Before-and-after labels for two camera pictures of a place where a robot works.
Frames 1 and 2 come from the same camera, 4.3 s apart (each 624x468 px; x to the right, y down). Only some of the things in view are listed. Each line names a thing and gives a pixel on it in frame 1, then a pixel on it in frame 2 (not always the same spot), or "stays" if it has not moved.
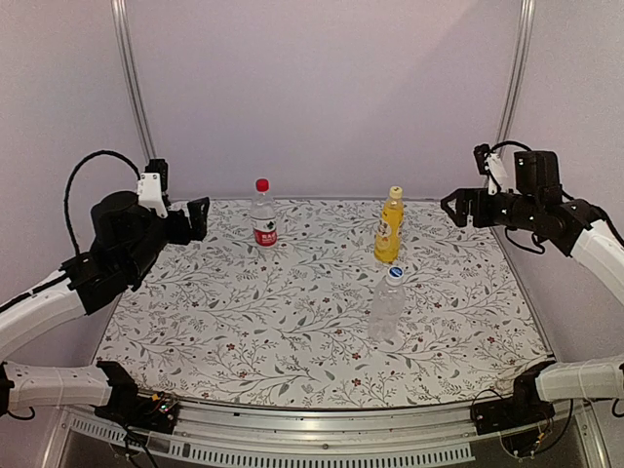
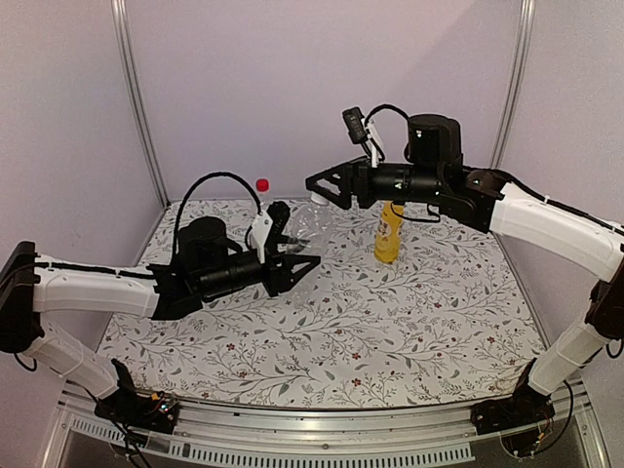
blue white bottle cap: [395, 275] to [319, 199]
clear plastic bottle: [388, 303] to [313, 221]
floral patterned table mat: [361, 301] stays
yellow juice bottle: [388, 237] stays
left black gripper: [198, 221] to [281, 277]
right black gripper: [481, 219] to [347, 181]
